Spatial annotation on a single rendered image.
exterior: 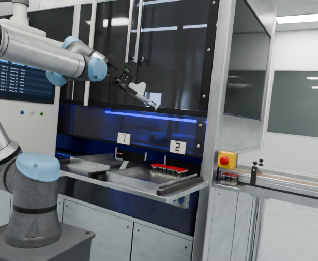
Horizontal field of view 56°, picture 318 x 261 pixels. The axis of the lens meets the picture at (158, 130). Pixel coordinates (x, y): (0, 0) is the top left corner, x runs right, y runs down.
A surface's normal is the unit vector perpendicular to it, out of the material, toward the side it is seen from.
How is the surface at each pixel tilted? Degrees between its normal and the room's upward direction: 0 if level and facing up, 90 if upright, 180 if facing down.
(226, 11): 90
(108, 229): 90
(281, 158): 90
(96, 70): 90
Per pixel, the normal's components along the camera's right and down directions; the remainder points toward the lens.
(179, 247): -0.51, 0.00
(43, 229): 0.67, -0.20
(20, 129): 0.82, 0.11
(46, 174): 0.67, 0.06
